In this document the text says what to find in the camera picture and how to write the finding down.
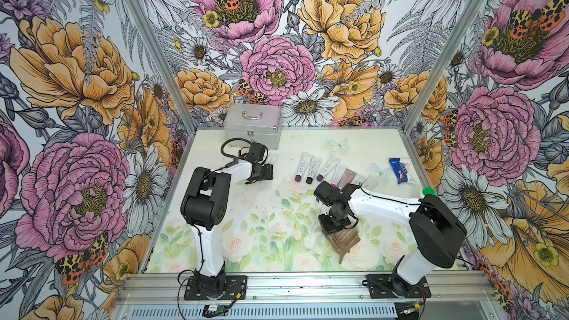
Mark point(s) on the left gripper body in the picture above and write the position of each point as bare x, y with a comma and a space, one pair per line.
264, 173

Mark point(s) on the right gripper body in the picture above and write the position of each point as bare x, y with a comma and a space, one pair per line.
334, 221

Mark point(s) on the metallic pink toothpaste tube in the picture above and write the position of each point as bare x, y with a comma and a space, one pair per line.
347, 177

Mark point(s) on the purple cap toothpaste tube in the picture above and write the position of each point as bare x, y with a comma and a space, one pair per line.
303, 166
330, 164

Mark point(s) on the dark green cap toothpaste tube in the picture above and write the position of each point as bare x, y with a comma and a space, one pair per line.
272, 158

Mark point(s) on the black cap toothpaste tube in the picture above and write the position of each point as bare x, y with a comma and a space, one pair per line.
359, 179

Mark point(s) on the pink cap toothpaste tube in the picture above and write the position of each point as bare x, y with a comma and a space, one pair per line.
337, 174

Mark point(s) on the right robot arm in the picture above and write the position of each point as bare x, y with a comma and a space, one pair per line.
437, 232

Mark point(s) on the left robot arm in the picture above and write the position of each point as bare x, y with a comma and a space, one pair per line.
205, 205

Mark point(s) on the silver metal first-aid case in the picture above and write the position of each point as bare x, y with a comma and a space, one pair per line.
257, 123

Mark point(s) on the blue bandage packet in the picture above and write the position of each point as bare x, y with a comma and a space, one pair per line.
399, 167

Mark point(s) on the green cap white bottle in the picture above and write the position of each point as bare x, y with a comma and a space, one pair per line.
428, 191

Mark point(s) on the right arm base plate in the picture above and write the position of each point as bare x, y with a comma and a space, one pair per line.
390, 286

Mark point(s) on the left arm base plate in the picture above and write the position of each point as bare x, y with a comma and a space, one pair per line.
228, 287

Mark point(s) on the aluminium front rail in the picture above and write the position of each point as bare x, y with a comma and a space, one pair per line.
336, 295

